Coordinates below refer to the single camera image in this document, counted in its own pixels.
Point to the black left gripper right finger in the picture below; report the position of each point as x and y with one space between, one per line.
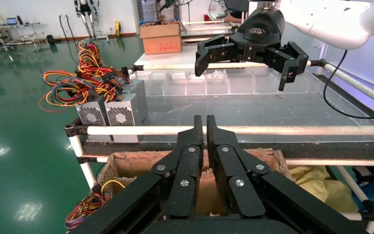
229 168

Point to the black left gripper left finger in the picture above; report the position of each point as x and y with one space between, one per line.
187 168

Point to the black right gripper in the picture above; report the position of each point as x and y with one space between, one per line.
259 32

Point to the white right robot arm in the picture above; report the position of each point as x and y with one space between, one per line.
335 22

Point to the person in black shirt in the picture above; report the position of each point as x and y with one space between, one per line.
235 14

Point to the clear acrylic divided tray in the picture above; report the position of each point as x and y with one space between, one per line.
217 85

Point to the worn brown divided cardboard box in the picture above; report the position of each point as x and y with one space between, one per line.
132 164

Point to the yellow plastic bag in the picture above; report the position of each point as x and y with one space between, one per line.
316 184

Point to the orange closed cardboard box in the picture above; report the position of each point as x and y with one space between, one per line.
161 38

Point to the yellow floor sign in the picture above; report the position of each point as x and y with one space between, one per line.
118 29

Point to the white black humanoid robot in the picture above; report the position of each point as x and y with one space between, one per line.
85 8

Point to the black wheel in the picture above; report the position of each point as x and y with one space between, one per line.
51 39

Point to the open laptop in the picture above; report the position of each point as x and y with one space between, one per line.
11 21

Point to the metal frame desk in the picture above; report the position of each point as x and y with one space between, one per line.
29 24

